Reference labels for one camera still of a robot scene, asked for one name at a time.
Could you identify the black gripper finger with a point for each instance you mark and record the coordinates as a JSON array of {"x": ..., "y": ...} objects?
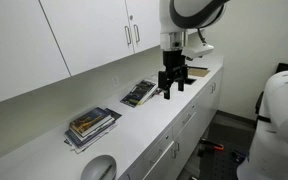
[
  {"x": 167, "y": 87},
  {"x": 181, "y": 81}
]

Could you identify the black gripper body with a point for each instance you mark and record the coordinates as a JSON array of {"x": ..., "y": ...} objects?
[{"x": 174, "y": 60}]

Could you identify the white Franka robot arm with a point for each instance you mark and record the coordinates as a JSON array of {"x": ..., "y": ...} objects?
[{"x": 280, "y": 110}]

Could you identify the dark pen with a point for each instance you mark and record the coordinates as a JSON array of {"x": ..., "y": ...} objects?
[{"x": 106, "y": 172}]

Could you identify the grey round bowl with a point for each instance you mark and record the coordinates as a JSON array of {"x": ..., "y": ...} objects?
[{"x": 94, "y": 168}]

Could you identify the black yellow paperback book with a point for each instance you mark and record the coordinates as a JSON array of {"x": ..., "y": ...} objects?
[{"x": 139, "y": 92}]

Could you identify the white base cabinet door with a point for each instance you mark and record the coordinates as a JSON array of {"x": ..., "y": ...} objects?
[
  {"x": 162, "y": 165},
  {"x": 185, "y": 143},
  {"x": 208, "y": 100}
]

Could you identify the red black clamp tool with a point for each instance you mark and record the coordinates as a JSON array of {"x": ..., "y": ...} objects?
[{"x": 212, "y": 145}]

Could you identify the wide white base cabinet drawer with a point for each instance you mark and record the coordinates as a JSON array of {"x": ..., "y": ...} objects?
[{"x": 150, "y": 156}]

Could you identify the dark cover hardback book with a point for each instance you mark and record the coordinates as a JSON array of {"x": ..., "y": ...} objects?
[{"x": 91, "y": 122}]

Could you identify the black perforated board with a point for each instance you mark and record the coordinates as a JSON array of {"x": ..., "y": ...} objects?
[{"x": 220, "y": 166}]

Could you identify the stack of books and papers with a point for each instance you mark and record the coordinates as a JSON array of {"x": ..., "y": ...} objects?
[{"x": 84, "y": 141}]

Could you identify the narrow white wall cabinet door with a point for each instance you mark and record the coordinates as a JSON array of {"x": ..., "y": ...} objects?
[{"x": 147, "y": 23}]

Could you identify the white wall outlet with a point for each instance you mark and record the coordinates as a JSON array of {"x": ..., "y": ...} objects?
[{"x": 116, "y": 81}]

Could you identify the large white wall cabinet door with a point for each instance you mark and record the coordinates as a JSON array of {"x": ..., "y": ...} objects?
[{"x": 17, "y": 46}]

